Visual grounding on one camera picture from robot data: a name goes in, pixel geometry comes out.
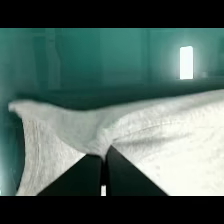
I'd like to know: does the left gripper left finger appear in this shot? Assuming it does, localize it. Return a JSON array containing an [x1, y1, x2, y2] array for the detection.
[[36, 153, 103, 197]]

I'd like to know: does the white garment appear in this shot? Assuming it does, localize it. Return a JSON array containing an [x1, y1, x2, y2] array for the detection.
[[8, 89, 224, 197]]

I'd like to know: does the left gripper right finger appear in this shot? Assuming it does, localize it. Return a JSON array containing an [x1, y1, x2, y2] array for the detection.
[[104, 144, 169, 197]]

